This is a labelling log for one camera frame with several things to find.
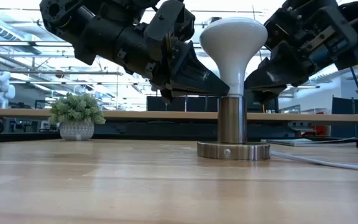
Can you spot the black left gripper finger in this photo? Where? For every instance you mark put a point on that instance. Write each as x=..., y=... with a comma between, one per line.
x=194, y=77
x=171, y=96

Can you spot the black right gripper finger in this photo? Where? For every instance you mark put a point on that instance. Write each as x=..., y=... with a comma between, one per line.
x=267, y=95
x=281, y=68

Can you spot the brushed metal lamp socket base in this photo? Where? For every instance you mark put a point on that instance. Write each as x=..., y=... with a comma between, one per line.
x=232, y=124

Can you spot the white reflector lightbulb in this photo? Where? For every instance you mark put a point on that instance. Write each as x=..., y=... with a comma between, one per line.
x=233, y=40

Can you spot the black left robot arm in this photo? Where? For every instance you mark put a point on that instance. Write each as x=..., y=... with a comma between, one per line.
x=98, y=34

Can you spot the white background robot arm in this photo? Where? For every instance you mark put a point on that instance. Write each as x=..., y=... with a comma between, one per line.
x=0, y=87

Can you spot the light wooden desk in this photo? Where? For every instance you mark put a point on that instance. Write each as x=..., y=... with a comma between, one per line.
x=166, y=115

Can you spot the black partition panels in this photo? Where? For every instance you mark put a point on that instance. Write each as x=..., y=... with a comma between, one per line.
x=191, y=106

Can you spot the waterfall picture book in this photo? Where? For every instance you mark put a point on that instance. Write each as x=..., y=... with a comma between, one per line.
x=306, y=142

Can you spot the red background object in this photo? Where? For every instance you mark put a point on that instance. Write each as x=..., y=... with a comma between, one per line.
x=320, y=130

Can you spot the dark blue partition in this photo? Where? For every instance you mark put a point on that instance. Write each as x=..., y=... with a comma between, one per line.
x=343, y=118

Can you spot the green potted plant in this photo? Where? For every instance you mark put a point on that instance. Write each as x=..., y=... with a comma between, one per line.
x=76, y=112

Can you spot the black aluminium table frame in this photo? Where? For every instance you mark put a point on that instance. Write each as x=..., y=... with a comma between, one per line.
x=17, y=137

